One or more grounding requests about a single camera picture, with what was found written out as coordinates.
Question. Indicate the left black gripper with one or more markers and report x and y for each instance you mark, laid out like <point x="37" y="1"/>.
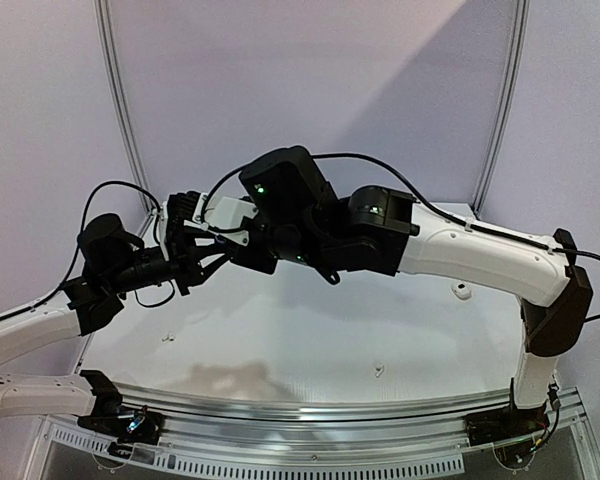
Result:
<point x="185" y="255"/>

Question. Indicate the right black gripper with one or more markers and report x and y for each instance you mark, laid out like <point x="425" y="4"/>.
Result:
<point x="238" y="250"/>

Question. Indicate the white earbud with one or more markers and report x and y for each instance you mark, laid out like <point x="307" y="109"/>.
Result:
<point x="168" y="337"/>
<point x="379" y="369"/>

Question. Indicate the white earbud charging case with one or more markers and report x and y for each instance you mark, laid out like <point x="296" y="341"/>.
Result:
<point x="461" y="290"/>

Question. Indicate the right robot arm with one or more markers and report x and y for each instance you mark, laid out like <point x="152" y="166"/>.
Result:
<point x="300" y="219"/>

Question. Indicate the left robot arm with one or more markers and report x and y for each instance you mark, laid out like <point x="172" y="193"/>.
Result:
<point x="116" y="262"/>

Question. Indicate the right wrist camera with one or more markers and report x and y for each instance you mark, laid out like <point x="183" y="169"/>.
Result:
<point x="223" y="216"/>

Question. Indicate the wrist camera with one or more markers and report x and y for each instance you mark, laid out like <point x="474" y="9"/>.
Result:
<point x="178" y="210"/>
<point x="223" y="216"/>

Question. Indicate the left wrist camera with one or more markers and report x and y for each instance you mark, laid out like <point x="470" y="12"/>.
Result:
<point x="178" y="210"/>

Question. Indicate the front aluminium rail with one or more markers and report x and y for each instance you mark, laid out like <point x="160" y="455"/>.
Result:
<point x="194" y="422"/>

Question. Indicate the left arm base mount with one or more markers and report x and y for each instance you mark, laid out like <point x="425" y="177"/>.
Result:
<point x="128" y="425"/>

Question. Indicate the perforated cable tray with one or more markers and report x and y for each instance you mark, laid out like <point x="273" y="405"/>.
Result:
<point x="73" y="455"/>

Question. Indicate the left aluminium frame post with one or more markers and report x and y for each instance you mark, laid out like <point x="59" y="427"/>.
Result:
<point x="104" y="20"/>

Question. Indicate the aluminium frame post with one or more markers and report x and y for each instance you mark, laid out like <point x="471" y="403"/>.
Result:
<point x="504" y="104"/>
<point x="104" y="20"/>

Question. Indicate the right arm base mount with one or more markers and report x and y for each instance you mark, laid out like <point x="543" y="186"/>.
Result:
<point x="504" y="423"/>

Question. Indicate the right aluminium frame post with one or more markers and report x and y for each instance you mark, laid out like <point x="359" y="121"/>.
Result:
<point x="504" y="104"/>

